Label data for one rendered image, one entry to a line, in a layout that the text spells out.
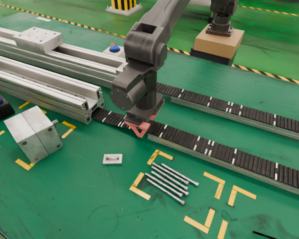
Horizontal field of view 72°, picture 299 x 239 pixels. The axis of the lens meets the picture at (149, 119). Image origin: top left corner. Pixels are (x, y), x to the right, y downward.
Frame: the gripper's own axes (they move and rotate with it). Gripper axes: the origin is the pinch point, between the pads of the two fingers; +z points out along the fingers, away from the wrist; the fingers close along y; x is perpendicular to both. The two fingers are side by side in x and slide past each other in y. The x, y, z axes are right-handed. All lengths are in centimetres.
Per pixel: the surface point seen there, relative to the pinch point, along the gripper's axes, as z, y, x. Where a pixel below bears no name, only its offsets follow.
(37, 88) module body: -5.2, 4.3, -36.0
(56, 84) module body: -2.7, -2.4, -35.5
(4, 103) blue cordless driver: -1.7, 11.9, -44.4
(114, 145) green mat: 3.3, 8.3, -6.3
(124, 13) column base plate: 77, -285, -180
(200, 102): -0.1, -17.5, 11.9
